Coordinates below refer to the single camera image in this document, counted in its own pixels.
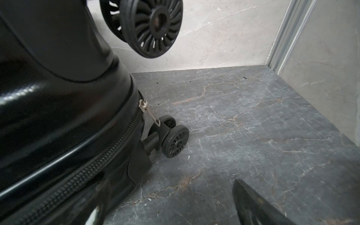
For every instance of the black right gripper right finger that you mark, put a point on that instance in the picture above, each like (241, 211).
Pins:
(253, 209)

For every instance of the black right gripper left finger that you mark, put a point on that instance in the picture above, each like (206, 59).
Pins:
(91, 206)

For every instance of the black hard-shell suitcase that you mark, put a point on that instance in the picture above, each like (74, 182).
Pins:
(71, 115)

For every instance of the aluminium corner frame post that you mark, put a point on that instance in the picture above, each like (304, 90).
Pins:
(296, 16)

